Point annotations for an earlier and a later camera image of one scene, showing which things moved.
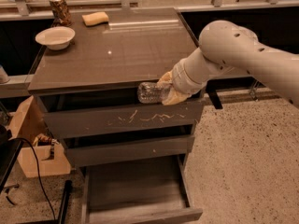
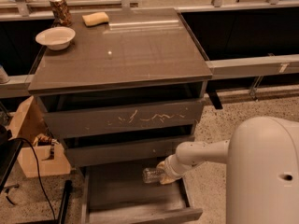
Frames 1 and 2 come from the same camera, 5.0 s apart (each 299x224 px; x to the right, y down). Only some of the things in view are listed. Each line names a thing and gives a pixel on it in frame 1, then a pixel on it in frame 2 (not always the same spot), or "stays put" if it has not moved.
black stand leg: [65, 198] stays put
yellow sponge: [94, 19] stays put
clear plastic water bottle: [149, 92] to [151, 175]
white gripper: [177, 78] to [170, 169]
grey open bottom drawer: [151, 190] stays put
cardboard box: [39, 152] stays put
